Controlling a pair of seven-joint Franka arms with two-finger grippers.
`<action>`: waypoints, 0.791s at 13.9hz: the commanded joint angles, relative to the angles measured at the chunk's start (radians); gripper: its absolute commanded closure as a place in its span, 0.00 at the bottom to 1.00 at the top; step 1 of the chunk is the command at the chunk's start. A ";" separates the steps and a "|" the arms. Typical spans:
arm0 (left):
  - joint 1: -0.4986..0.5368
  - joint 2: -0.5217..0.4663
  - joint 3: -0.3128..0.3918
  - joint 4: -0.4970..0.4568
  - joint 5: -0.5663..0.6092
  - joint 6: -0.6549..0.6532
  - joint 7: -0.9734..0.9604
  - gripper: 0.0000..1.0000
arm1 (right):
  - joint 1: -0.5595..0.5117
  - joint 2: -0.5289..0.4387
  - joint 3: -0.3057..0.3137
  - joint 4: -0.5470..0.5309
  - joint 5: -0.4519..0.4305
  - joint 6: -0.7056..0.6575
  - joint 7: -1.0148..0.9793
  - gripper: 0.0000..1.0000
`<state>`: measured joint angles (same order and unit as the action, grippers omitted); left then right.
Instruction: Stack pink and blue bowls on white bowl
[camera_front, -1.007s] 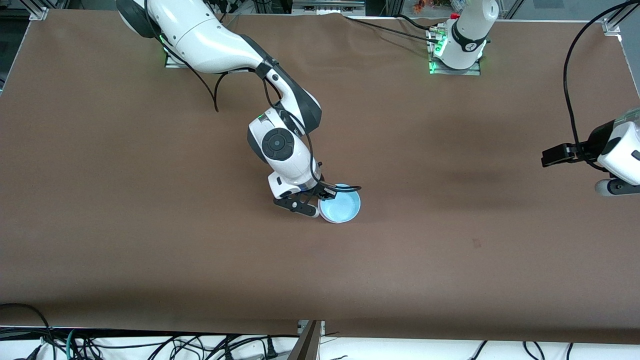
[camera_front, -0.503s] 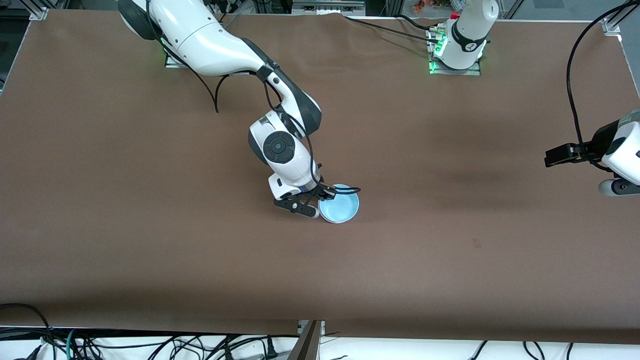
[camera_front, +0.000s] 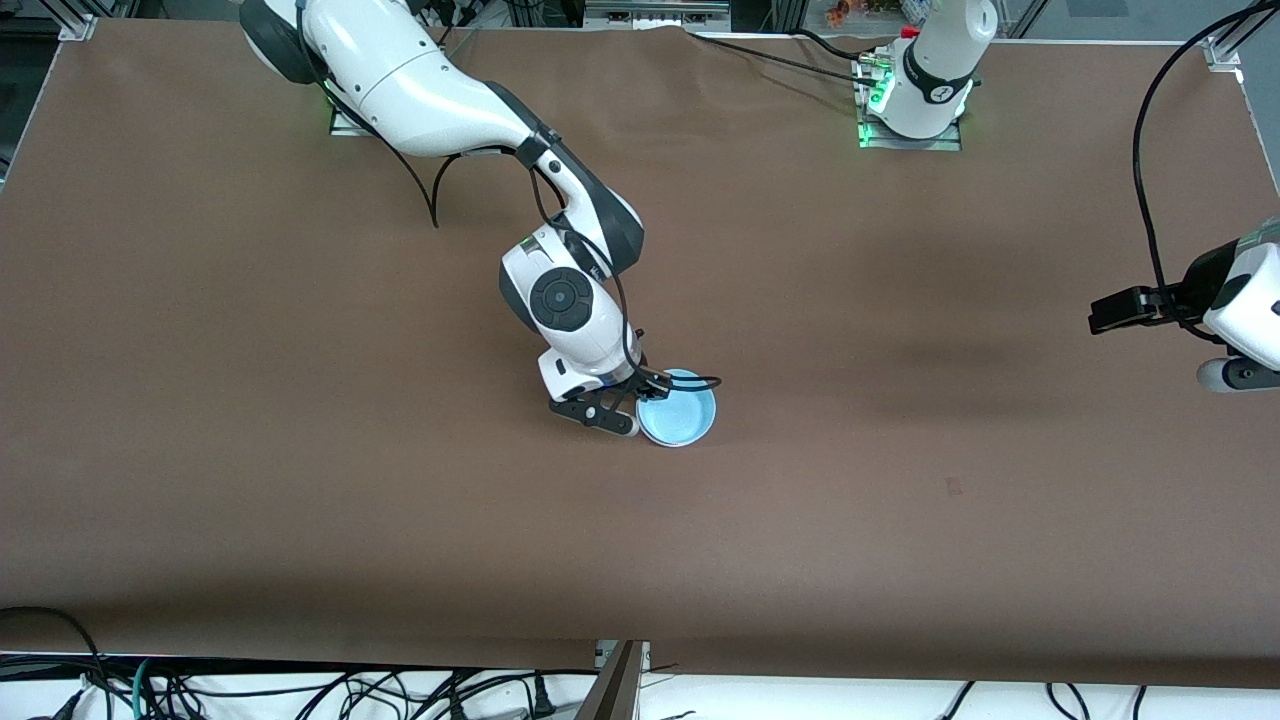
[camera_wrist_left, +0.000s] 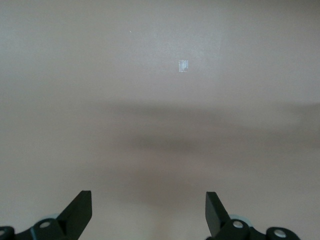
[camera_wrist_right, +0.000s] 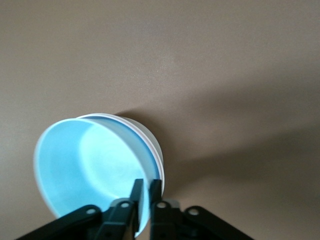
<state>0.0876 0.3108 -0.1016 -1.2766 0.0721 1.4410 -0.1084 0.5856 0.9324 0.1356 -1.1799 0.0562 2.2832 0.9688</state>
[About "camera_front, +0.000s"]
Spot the blue bowl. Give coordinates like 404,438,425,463
635,367,718,448

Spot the brown table cover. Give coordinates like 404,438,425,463
0,18,1280,691

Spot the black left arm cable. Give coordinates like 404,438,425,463
1132,0,1280,293

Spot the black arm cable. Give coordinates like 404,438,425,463
1132,0,1280,293
296,0,723,393

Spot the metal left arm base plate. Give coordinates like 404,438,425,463
853,52,968,152

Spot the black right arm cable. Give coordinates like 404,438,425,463
296,0,723,393

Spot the aluminium frame post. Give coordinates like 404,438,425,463
578,639,652,720

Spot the black cable across table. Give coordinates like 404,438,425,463
688,33,883,83

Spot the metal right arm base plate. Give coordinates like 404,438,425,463
329,95,373,138

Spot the black looping floor cable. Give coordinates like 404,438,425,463
0,605,113,720

